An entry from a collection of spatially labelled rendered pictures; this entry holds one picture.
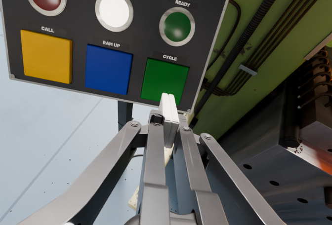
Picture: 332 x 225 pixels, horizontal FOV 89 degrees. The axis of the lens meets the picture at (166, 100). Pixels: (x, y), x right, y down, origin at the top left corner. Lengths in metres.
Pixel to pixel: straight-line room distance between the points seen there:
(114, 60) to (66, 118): 1.20
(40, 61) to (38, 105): 1.26
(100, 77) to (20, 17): 0.14
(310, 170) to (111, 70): 0.50
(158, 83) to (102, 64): 0.10
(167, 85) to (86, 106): 1.24
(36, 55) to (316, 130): 0.59
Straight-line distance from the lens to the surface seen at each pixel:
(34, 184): 1.35
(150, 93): 0.31
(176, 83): 0.30
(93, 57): 0.31
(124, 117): 0.64
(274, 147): 0.50
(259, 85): 0.62
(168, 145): 0.16
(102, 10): 0.31
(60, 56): 0.34
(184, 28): 0.30
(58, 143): 1.40
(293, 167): 0.55
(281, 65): 0.58
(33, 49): 0.36
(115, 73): 0.31
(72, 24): 0.33
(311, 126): 0.52
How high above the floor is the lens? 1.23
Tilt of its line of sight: 51 degrees down
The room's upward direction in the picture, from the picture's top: 20 degrees clockwise
